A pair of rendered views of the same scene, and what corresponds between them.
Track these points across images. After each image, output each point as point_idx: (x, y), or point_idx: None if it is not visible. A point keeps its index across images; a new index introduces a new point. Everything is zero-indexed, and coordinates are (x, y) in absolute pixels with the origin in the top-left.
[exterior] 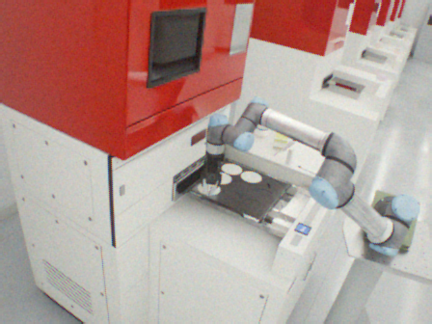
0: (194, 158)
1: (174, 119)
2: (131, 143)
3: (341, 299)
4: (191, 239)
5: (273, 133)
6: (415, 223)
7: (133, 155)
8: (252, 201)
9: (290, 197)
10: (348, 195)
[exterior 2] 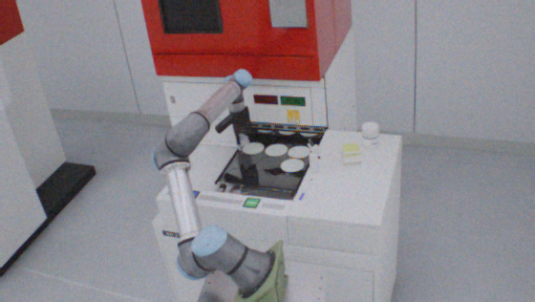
0: (265, 118)
1: (201, 64)
2: (159, 66)
3: None
4: (199, 166)
5: (389, 152)
6: (250, 299)
7: (163, 75)
8: (246, 173)
9: None
10: (160, 164)
